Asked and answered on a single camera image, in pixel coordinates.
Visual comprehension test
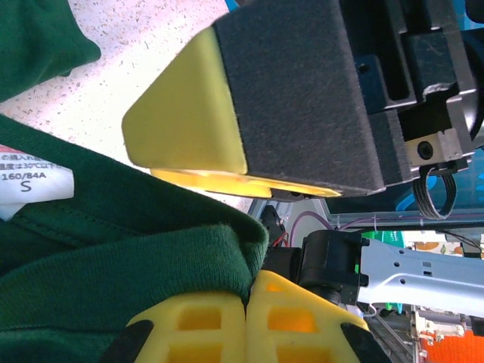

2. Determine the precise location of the dark green t-shirt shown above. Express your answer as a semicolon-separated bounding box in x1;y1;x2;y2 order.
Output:
0;0;270;363

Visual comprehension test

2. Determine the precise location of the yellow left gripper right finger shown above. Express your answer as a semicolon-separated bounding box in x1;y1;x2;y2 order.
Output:
244;269;392;363

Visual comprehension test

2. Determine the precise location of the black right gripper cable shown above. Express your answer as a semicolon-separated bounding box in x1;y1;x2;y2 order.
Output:
412;164;458;221

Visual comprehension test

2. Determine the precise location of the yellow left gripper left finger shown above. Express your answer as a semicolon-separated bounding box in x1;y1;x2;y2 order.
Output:
100;290;249;363

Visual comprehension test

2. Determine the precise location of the white t-shirt size label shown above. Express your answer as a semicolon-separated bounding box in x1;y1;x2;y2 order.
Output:
0;143;75;222

